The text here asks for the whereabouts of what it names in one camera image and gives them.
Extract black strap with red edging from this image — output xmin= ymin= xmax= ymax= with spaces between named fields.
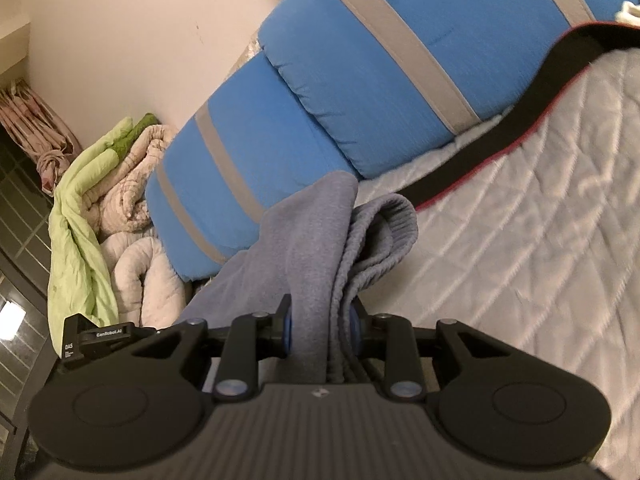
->
xmin=404 ymin=20 xmax=640 ymax=212

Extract grey quilted bedspread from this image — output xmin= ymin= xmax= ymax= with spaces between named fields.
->
xmin=350 ymin=50 xmax=640 ymax=480

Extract beige fluffy blanket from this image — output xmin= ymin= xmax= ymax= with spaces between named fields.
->
xmin=99 ymin=122 xmax=177 ymax=236

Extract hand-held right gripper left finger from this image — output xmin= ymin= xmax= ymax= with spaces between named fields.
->
xmin=130 ymin=294 xmax=294 ymax=402

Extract blue pillow with grey stripes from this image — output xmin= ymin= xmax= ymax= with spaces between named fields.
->
xmin=257 ymin=0 xmax=640 ymax=182
xmin=145 ymin=52 xmax=362 ymax=284

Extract pink patterned bags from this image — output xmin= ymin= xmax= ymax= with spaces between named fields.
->
xmin=0 ymin=77 xmax=84 ymax=197

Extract grey blanket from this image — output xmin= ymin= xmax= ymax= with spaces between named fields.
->
xmin=175 ymin=170 xmax=419 ymax=387

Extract light green blanket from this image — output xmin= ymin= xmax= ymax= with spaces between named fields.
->
xmin=47 ymin=112 xmax=162 ymax=357

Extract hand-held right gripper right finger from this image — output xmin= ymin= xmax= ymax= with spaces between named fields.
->
xmin=344 ymin=304 xmax=501 ymax=402

